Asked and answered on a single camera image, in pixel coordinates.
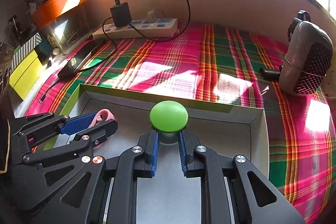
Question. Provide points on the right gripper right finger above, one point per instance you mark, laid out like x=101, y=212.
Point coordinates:
x=233, y=190

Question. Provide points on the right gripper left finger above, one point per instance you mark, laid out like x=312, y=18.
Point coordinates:
x=104, y=192

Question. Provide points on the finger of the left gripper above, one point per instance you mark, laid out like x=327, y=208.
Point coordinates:
x=39, y=128
x=84, y=141

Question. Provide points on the pink clip with green insert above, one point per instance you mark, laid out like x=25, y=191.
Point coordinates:
x=102, y=116

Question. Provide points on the green top white stand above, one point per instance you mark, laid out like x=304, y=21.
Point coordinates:
x=168, y=118

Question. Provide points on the shallow green white cardboard box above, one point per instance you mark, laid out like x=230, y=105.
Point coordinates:
x=170, y=197

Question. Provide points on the yellow box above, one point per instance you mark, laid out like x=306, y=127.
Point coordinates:
x=26, y=74

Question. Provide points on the striped green white box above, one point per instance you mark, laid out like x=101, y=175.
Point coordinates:
x=24, y=50

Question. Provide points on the black smartphone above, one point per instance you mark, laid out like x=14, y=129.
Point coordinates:
x=77, y=62

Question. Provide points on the pink green plaid bedsheet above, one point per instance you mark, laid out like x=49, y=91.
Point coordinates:
x=222, y=65

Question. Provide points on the white power strip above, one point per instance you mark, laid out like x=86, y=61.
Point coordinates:
x=161, y=28

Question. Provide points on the black charger adapter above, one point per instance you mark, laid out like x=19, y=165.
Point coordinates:
x=121, y=14

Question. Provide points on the small silver black heater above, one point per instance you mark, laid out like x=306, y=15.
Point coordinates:
x=308, y=58

